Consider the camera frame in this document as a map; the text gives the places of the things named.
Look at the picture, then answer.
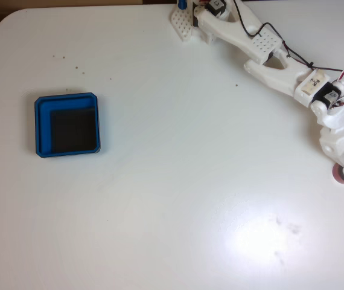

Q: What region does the blue square box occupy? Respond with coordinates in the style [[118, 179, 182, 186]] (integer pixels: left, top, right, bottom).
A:
[[34, 92, 102, 159]]

